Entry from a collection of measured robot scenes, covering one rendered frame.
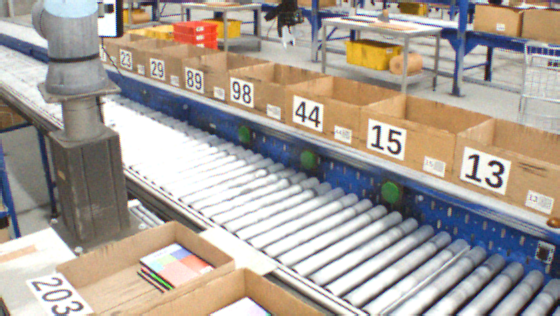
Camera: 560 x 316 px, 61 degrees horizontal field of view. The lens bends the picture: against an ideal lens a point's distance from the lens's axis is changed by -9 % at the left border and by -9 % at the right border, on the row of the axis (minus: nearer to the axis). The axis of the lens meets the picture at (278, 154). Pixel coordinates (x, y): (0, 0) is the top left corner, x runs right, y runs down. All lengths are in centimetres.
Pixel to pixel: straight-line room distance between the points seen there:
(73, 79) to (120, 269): 54
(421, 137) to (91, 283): 111
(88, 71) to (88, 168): 28
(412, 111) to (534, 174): 69
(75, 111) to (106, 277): 48
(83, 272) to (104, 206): 27
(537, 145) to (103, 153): 141
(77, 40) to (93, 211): 51
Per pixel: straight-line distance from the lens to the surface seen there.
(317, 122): 201
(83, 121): 155
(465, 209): 168
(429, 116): 204
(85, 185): 157
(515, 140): 189
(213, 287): 125
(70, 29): 147
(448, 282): 148
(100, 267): 145
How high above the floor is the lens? 157
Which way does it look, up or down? 22 degrees down
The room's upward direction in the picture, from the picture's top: straight up
